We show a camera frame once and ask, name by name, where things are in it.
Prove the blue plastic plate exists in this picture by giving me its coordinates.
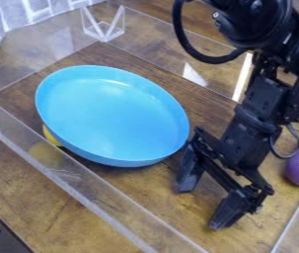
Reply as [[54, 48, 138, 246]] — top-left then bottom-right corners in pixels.
[[35, 65, 190, 167]]

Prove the white patterned curtain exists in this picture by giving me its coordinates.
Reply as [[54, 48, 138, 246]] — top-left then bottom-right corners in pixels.
[[0, 0, 107, 44]]

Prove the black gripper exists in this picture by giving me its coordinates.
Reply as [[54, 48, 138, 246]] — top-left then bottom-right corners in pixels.
[[176, 105, 282, 230]]

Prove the black corrugated cable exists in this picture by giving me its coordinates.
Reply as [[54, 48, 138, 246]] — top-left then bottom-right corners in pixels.
[[172, 0, 249, 65]]

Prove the yellow toy lemon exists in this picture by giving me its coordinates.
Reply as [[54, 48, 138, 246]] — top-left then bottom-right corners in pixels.
[[43, 125, 63, 147]]

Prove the clear acrylic front wall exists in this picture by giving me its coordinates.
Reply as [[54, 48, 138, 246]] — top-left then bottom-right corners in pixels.
[[0, 107, 208, 253]]

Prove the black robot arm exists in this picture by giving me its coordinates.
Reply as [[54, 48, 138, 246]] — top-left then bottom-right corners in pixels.
[[173, 0, 299, 229]]

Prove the clear acrylic back wall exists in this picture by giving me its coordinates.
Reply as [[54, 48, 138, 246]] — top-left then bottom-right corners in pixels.
[[81, 3, 252, 103]]

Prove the clear acrylic wall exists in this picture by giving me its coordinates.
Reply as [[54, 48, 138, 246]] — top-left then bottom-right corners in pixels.
[[0, 107, 208, 253], [81, 3, 252, 103]]

